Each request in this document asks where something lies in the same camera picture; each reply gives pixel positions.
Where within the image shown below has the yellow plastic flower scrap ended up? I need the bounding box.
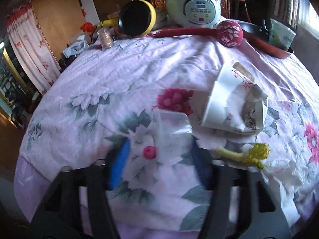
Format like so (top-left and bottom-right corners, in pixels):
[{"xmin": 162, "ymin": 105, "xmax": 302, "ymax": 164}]
[{"xmin": 215, "ymin": 143, "xmax": 270, "ymax": 169}]

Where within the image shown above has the white cloth on sideboard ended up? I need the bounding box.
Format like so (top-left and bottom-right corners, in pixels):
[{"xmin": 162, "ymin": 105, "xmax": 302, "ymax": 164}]
[{"xmin": 63, "ymin": 40, "xmax": 89, "ymax": 58}]

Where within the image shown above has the floral red white curtain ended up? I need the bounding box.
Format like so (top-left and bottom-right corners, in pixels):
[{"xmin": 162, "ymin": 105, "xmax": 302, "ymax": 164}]
[{"xmin": 6, "ymin": 2, "xmax": 61, "ymax": 95}]

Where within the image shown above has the green instant noodle cup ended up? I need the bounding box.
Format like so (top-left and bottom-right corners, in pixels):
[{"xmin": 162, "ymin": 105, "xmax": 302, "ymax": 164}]
[{"xmin": 268, "ymin": 18, "xmax": 296, "ymax": 51}]

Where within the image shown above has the red frying pan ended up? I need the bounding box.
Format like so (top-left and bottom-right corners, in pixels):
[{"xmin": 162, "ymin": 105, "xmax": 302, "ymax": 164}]
[{"xmin": 238, "ymin": 21, "xmax": 294, "ymax": 59}]

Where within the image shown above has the yellow black round pot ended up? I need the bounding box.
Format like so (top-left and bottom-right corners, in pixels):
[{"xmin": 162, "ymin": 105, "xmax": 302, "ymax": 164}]
[{"xmin": 97, "ymin": 0, "xmax": 156, "ymax": 37}]

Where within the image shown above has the white plastic wrapper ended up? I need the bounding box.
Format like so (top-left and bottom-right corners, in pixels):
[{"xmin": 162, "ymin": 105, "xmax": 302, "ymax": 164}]
[{"xmin": 153, "ymin": 109, "xmax": 192, "ymax": 164}]

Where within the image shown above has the mint green rice cooker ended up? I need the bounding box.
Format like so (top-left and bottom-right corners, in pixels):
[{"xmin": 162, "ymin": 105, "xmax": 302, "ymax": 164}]
[{"xmin": 166, "ymin": 0, "xmax": 221, "ymax": 28}]

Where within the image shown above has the white tissue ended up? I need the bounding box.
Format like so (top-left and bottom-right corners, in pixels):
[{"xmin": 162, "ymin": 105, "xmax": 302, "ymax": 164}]
[{"xmin": 262, "ymin": 159, "xmax": 308, "ymax": 206}]

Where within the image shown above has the white paper bag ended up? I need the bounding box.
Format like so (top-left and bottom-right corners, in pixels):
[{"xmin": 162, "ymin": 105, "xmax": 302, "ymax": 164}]
[{"xmin": 201, "ymin": 62, "xmax": 268, "ymax": 135}]

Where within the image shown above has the floral pink tablecloth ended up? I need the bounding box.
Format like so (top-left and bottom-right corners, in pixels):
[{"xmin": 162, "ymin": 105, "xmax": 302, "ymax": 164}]
[{"xmin": 14, "ymin": 36, "xmax": 318, "ymax": 238}]

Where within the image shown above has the small pink glass jar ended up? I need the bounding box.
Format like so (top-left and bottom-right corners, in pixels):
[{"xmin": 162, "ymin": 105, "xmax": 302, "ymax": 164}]
[{"xmin": 97, "ymin": 28, "xmax": 114, "ymax": 50}]

